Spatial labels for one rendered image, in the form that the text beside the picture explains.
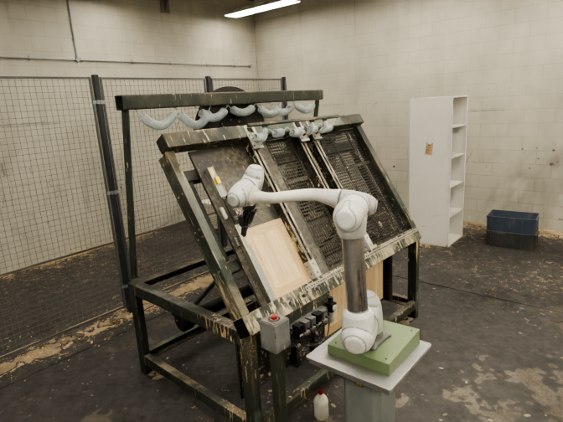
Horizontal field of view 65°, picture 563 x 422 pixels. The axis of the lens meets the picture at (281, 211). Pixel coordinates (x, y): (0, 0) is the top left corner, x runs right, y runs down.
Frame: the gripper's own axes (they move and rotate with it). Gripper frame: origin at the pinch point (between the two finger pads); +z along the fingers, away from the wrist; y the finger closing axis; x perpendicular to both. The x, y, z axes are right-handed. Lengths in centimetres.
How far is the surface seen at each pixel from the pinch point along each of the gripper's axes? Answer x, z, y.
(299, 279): 17, 47, -45
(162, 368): -39, 150, 20
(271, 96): -120, -18, -138
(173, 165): -61, -13, 7
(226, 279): 2.7, 30.0, 10.2
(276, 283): 14, 44, -25
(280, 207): -22, 17, -58
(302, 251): 7, 36, -56
